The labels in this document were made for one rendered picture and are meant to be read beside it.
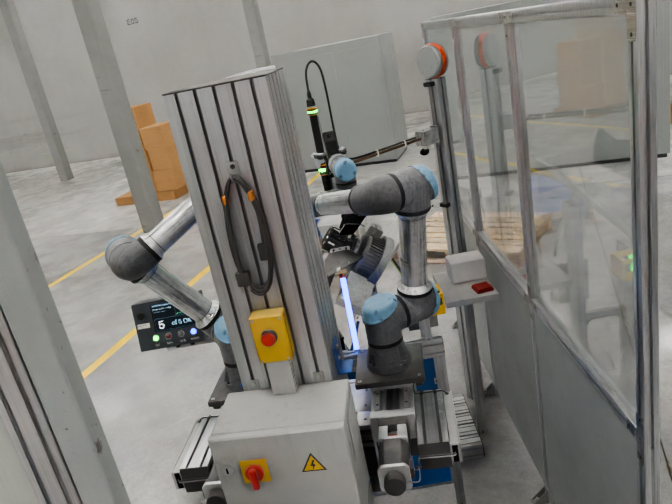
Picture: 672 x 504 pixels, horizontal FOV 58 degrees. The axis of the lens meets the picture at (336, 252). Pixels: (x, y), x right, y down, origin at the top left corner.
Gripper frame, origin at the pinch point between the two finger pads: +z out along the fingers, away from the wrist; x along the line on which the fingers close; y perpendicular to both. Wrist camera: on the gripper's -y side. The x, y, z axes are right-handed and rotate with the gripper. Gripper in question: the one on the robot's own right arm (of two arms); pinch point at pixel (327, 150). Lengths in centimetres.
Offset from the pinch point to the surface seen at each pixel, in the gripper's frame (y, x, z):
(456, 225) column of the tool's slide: 59, 65, 43
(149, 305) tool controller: 42, -82, -9
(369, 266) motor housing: 58, 11, 13
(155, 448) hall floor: 166, -123, 86
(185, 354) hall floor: 166, -109, 201
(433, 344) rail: 83, 24, -25
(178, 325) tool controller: 51, -73, -14
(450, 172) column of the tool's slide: 32, 65, 43
